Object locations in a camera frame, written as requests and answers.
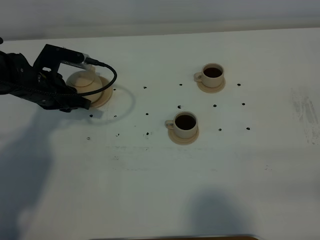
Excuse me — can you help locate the beige far saucer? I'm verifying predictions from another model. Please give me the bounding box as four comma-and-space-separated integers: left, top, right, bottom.
196, 79, 226, 94

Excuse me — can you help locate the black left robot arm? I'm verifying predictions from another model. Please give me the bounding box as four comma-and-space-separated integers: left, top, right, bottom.
0, 44, 91, 113

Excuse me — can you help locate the beige far teacup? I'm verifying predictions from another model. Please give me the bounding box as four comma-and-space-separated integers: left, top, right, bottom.
194, 63, 225, 88

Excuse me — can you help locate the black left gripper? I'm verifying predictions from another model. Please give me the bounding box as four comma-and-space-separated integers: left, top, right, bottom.
9, 52, 91, 113

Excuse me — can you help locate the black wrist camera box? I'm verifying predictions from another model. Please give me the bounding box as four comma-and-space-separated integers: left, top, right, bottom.
33, 44, 91, 73

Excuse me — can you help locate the beige near teacup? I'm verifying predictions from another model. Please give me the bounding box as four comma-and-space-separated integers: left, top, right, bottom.
164, 111, 199, 139

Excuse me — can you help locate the black camera cable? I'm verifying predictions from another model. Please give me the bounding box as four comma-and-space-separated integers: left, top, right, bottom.
0, 57, 118, 97

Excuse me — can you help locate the beige teapot saucer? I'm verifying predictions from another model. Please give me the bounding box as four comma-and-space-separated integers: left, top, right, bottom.
86, 76, 113, 108

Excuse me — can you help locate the beige teacup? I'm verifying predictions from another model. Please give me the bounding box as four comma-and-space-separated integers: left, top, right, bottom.
194, 63, 225, 88
164, 111, 199, 139

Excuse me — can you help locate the beige near saucer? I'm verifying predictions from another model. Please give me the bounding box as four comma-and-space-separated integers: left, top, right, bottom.
168, 128, 200, 145

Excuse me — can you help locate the beige teapot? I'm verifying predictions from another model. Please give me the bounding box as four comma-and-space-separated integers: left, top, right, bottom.
66, 66, 102, 94

